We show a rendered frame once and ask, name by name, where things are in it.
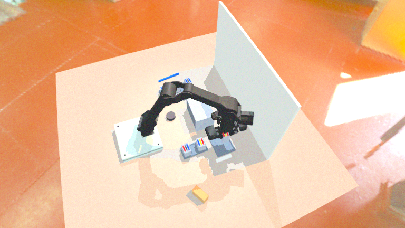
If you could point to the yellow rectangular block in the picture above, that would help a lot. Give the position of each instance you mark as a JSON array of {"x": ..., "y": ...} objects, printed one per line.
[{"x": 200, "y": 194}]

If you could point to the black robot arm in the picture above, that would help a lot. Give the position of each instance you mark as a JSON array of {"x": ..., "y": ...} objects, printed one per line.
[{"x": 227, "y": 107}]

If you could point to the grey short cylinder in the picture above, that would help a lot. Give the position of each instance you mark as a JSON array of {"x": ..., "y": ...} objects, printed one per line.
[{"x": 170, "y": 116}]

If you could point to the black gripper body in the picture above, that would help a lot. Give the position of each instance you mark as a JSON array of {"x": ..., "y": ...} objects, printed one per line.
[{"x": 213, "y": 133}]

